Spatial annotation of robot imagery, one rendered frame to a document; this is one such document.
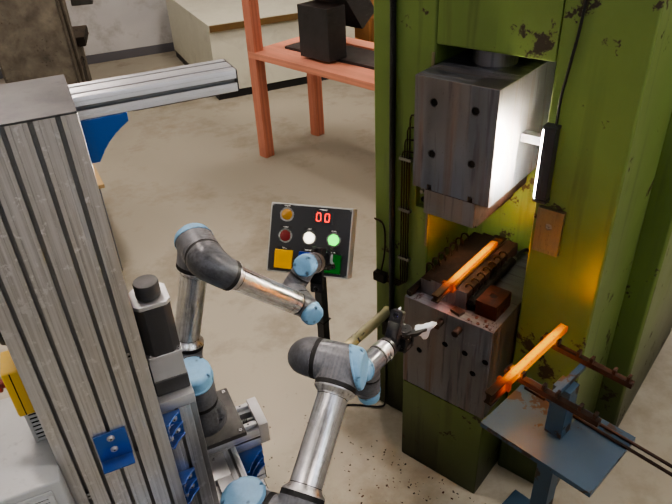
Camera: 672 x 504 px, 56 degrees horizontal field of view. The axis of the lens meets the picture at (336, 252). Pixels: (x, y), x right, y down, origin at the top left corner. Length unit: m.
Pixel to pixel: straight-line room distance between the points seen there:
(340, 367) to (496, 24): 1.14
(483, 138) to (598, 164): 0.35
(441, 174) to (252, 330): 1.95
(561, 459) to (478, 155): 1.01
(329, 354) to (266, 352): 1.92
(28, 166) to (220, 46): 6.18
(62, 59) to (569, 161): 5.21
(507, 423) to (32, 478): 1.46
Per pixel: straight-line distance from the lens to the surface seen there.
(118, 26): 9.60
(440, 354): 2.52
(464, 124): 2.07
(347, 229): 2.46
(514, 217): 2.70
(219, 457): 2.20
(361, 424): 3.20
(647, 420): 3.48
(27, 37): 6.51
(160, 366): 1.62
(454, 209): 2.21
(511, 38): 2.09
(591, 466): 2.24
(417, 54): 2.27
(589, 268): 2.26
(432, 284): 2.43
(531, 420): 2.31
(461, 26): 2.16
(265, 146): 5.83
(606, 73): 2.00
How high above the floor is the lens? 2.40
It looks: 33 degrees down
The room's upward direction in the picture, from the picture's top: 3 degrees counter-clockwise
